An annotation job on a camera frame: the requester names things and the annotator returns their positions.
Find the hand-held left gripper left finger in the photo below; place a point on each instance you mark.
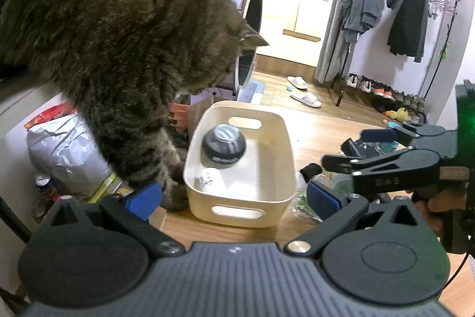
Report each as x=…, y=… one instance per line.
x=143, y=200

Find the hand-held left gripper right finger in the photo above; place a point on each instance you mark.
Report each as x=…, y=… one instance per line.
x=323, y=199

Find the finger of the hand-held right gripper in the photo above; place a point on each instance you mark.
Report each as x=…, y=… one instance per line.
x=378, y=135
x=393, y=172

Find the plastic bag with green print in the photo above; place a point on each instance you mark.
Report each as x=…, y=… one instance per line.
x=306, y=207

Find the black cloth pouch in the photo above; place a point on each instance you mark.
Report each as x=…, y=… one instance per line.
x=354, y=148

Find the black glasses case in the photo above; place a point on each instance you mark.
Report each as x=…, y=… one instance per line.
x=310, y=172

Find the cream plastic container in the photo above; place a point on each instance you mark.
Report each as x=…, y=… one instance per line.
x=267, y=168

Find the black round jar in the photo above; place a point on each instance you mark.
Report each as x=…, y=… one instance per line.
x=223, y=144

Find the person's right hand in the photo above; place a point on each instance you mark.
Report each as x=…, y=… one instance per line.
x=438, y=205

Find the yellow duck toy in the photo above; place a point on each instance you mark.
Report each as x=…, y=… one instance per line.
x=397, y=114

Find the row of shoes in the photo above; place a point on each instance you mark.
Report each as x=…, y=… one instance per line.
x=386, y=92

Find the white slipper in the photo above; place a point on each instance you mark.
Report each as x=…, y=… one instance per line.
x=306, y=99
x=297, y=82

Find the orange plastic toy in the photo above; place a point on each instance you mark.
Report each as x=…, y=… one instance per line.
x=178, y=116

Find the grey plastic bag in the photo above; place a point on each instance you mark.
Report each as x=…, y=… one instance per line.
x=63, y=153

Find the soda can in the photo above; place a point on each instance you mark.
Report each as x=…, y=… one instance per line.
x=44, y=183

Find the black jacket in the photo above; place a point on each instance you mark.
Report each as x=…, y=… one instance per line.
x=406, y=23

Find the black clothes rack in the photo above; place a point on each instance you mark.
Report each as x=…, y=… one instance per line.
x=449, y=23

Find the red snack bag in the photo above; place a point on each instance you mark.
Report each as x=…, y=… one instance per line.
x=52, y=114

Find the grey shirt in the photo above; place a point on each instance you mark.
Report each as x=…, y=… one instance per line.
x=362, y=10

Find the translucent blue box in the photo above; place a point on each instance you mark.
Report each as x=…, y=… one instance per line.
x=250, y=92

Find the grey curtain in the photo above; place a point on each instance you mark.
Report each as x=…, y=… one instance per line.
x=339, y=5

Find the wooden kitchen cabinets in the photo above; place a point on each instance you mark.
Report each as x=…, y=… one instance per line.
x=282, y=8

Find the tabby cat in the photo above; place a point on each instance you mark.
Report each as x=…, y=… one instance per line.
x=111, y=34

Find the purple cat wheel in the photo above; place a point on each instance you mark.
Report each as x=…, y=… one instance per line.
x=252, y=8

